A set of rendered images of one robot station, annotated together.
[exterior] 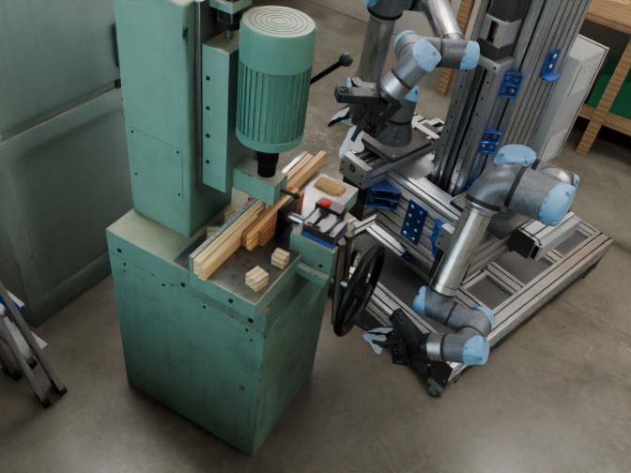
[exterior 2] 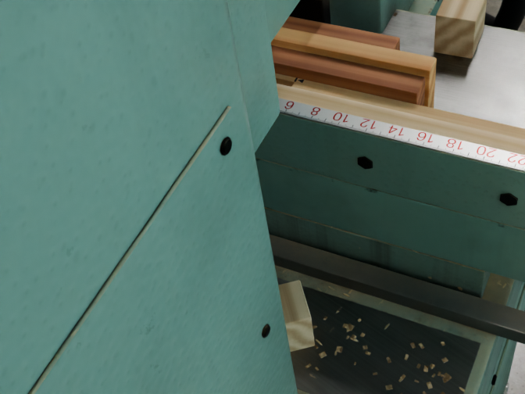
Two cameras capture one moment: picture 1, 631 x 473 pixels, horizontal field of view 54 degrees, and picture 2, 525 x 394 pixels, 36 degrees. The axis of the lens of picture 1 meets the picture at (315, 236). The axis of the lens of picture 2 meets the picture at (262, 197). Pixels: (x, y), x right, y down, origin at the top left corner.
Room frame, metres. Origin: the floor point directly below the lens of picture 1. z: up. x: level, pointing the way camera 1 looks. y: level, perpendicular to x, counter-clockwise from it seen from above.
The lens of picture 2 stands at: (1.29, 0.63, 1.34)
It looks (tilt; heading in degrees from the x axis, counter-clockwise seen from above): 49 degrees down; 280
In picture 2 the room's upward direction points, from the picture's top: 10 degrees counter-clockwise
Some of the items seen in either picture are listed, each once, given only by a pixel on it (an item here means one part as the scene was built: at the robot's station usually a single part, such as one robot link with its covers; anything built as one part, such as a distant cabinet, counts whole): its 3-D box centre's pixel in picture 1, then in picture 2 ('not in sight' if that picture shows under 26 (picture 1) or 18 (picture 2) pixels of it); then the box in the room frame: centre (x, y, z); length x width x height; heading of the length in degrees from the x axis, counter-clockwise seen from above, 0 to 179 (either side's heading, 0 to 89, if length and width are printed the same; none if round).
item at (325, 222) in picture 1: (327, 221); not in sight; (1.30, -0.03, 0.99); 0.13 x 0.11 x 0.06; 157
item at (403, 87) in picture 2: (269, 216); (266, 76); (1.36, 0.14, 0.93); 0.25 x 0.02 x 0.05; 157
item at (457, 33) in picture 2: (280, 258); (460, 23); (1.20, 0.08, 0.92); 0.04 x 0.03 x 0.04; 69
